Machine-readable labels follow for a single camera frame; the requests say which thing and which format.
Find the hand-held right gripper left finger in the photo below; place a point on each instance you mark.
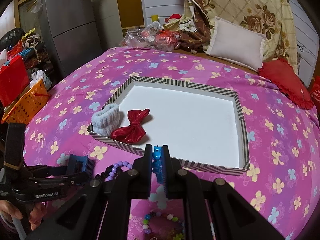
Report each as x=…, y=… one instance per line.
x=149, y=162

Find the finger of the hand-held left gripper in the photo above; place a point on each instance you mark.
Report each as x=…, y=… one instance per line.
x=65, y=181
x=50, y=169

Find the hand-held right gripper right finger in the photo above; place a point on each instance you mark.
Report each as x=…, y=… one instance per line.
x=164, y=165

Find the blue hair claw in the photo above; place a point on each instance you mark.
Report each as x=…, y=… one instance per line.
x=77, y=163

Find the striped shallow tray box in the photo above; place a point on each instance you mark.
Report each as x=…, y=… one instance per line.
x=187, y=120

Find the person's left hand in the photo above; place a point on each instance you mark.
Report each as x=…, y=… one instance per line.
x=10, y=208

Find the shiny red bow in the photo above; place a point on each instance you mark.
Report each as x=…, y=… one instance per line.
x=135, y=127

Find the white towelling wristband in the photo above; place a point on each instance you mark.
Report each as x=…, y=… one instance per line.
x=105, y=122

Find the orange plastic basket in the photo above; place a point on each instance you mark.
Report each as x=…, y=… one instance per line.
x=27, y=102

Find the white plastic bag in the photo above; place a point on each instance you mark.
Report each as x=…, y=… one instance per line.
x=38, y=77

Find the red paper bag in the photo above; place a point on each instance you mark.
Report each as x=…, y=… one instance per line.
x=12, y=77

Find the red snack packaging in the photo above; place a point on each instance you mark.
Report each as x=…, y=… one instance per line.
x=163, y=40

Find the clear plastic bags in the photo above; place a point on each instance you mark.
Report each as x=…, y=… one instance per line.
x=140, y=36

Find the pile of colourful cloths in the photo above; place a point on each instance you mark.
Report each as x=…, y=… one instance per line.
x=32, y=43

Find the black bag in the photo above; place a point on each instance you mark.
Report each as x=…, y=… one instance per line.
x=11, y=38

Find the grey refrigerator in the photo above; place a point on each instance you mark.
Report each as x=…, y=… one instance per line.
x=72, y=30

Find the white pillow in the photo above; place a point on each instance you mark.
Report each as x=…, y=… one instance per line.
x=235, y=42

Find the yellow cup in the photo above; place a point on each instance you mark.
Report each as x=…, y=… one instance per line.
x=155, y=18

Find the red frilled heart cushion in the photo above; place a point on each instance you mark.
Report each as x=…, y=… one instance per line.
x=282, y=80

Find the red santa plush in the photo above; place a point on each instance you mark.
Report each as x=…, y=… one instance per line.
x=173, y=17

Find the brown wooden door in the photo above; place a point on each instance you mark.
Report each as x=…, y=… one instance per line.
x=130, y=2

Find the cream rose print quilt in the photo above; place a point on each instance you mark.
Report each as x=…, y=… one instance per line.
x=250, y=2

